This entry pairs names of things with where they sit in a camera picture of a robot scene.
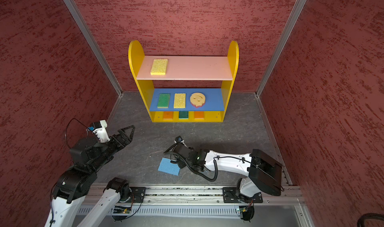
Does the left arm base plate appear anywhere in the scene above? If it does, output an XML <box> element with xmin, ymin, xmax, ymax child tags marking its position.
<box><xmin>118</xmin><ymin>187</ymin><xmax>147</xmax><ymax>204</ymax></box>

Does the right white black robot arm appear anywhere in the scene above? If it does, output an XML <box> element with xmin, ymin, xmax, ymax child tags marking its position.
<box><xmin>164</xmin><ymin>140</ymin><xmax>283</xmax><ymax>203</ymax></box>

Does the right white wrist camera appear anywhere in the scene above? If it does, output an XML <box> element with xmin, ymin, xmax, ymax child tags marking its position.
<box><xmin>175</xmin><ymin>136</ymin><xmax>186</xmax><ymax>146</ymax></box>

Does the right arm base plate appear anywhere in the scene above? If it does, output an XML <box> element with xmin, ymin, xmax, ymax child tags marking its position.
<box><xmin>222</xmin><ymin>187</ymin><xmax>263</xmax><ymax>204</ymax></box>

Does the orange sponge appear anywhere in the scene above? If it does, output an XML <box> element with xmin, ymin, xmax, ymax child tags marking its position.
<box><xmin>194</xmin><ymin>111</ymin><xmax>205</xmax><ymax>119</ymax></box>

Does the bright green sponge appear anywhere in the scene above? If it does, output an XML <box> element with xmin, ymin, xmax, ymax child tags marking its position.
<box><xmin>157</xmin><ymin>93</ymin><xmax>171</xmax><ymax>109</ymax></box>

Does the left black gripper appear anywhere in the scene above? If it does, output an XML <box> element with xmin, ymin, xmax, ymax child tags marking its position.
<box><xmin>91</xmin><ymin>125</ymin><xmax>136</xmax><ymax>172</ymax></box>

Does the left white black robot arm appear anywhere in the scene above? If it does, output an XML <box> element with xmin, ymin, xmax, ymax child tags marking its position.
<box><xmin>45</xmin><ymin>124</ymin><xmax>135</xmax><ymax>227</ymax></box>

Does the light blue sponge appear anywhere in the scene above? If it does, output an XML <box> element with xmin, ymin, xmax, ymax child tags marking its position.
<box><xmin>158</xmin><ymin>157</ymin><xmax>180</xmax><ymax>176</ymax></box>

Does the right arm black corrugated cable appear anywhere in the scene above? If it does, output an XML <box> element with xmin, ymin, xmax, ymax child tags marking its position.
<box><xmin>163</xmin><ymin>150</ymin><xmax>253</xmax><ymax>183</ymax></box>

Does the yellow shelf with coloured boards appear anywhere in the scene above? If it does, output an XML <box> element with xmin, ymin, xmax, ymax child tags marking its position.
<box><xmin>128</xmin><ymin>40</ymin><xmax>240</xmax><ymax>122</ymax></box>

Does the yellow sponge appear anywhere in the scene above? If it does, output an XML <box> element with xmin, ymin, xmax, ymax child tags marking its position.
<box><xmin>173</xmin><ymin>93</ymin><xmax>186</xmax><ymax>109</ymax></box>
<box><xmin>150</xmin><ymin>59</ymin><xmax>169</xmax><ymax>76</ymax></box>

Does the aluminium mounting rail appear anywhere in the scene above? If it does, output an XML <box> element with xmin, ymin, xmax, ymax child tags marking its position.
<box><xmin>80</xmin><ymin>184</ymin><xmax>305</xmax><ymax>205</ymax></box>

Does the dark green sponge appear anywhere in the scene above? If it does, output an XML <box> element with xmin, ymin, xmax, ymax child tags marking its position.
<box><xmin>179</xmin><ymin>111</ymin><xmax>189</xmax><ymax>119</ymax></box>

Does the tan orange-backed sponge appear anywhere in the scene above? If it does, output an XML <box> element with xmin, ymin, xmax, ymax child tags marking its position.
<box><xmin>163</xmin><ymin>111</ymin><xmax>174</xmax><ymax>120</ymax></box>

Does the round smiley face sponge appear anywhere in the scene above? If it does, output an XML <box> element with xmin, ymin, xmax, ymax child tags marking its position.
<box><xmin>190</xmin><ymin>92</ymin><xmax>206</xmax><ymax>108</ymax></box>

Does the black cable bottom right corner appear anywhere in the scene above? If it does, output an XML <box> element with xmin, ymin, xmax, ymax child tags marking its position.
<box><xmin>356</xmin><ymin>212</ymin><xmax>384</xmax><ymax>227</ymax></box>

